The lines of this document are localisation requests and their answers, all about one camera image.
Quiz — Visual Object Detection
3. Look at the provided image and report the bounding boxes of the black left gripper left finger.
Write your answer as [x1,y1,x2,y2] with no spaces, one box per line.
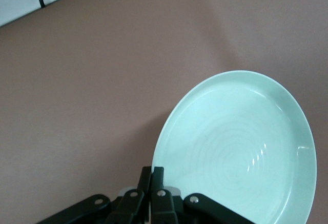
[35,167,152,224]

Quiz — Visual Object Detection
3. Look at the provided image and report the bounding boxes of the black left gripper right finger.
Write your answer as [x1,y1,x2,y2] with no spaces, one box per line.
[151,167,254,224]

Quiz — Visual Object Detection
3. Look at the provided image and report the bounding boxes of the pale green round plate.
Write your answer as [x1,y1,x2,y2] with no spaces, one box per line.
[151,70,320,224]

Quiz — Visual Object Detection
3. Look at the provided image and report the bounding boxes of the brown table cover cloth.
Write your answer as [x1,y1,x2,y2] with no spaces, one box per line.
[0,0,328,224]

